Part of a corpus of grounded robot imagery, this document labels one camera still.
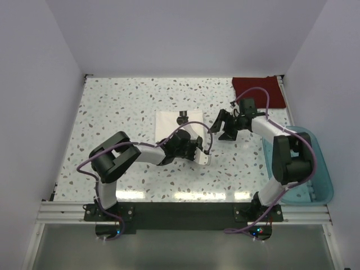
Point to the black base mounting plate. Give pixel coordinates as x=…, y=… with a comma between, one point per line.
x=129, y=217

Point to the aluminium frame rail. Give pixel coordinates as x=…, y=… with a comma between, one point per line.
x=72, y=212

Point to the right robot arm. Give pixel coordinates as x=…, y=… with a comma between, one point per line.
x=293, y=160

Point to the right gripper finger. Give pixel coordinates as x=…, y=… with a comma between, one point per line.
x=224, y=117
x=228, y=135

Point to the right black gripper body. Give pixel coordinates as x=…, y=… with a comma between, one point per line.
x=228, y=124

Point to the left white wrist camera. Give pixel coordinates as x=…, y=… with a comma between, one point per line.
x=201, y=157

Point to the blue plastic bin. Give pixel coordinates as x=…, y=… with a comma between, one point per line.
x=317, y=190

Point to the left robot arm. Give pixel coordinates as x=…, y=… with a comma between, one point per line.
x=113, y=158

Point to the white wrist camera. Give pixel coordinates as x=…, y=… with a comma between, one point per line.
x=201, y=157
x=234, y=106

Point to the folded dark red shirt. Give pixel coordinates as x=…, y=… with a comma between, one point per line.
x=249, y=88

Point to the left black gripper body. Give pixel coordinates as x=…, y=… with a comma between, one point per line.
x=192, y=147

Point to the white t shirt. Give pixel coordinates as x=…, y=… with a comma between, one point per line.
x=166, y=122

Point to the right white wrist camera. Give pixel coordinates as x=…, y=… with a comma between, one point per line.
x=234, y=106

